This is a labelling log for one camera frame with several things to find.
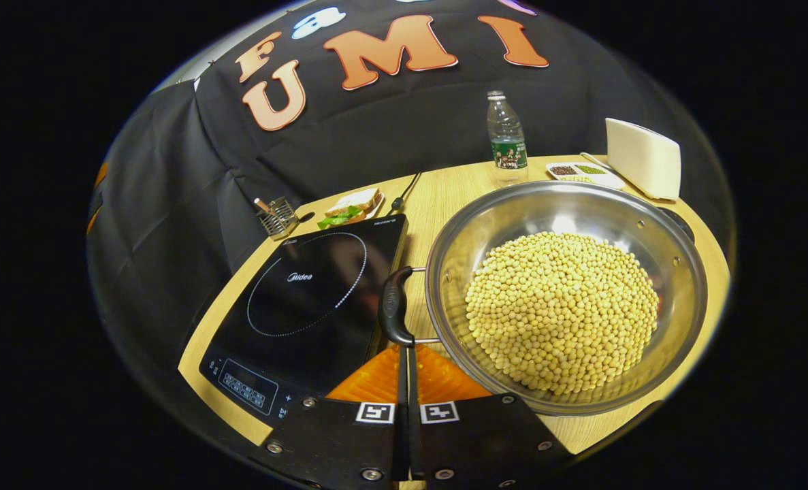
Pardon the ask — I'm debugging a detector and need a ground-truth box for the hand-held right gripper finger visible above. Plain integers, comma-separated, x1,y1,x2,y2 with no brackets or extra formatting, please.
408,344,575,487
257,344,408,487

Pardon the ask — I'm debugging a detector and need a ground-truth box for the black induction cooktop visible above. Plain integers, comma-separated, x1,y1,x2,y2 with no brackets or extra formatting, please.
198,213,410,428

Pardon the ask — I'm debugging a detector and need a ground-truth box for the steel pot with black handles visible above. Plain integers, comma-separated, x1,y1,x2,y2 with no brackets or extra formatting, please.
378,180,709,417

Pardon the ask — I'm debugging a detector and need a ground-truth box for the pile of soybeans in pot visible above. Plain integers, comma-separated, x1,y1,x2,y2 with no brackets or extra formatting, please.
465,231,660,397

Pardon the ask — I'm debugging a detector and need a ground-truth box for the sandwich with lettuce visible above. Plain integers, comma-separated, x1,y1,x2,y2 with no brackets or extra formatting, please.
317,188,384,230

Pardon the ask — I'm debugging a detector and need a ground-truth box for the black backdrop cloth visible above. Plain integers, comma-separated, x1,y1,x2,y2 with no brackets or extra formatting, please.
87,0,734,409

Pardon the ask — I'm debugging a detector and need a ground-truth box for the clear plastic water bottle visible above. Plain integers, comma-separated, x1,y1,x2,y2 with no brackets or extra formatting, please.
487,91,529,186

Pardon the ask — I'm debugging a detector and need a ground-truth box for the white divided dish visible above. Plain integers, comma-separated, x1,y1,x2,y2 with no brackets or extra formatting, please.
547,161,626,191

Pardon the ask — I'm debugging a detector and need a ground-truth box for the white toaster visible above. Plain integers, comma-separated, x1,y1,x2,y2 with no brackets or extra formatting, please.
604,117,682,201

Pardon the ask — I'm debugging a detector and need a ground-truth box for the metal wire utensil holder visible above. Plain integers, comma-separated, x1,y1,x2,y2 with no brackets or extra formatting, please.
259,196,302,240

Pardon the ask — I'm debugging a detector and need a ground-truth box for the black power cable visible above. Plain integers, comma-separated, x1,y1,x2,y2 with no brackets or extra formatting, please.
389,171,422,216

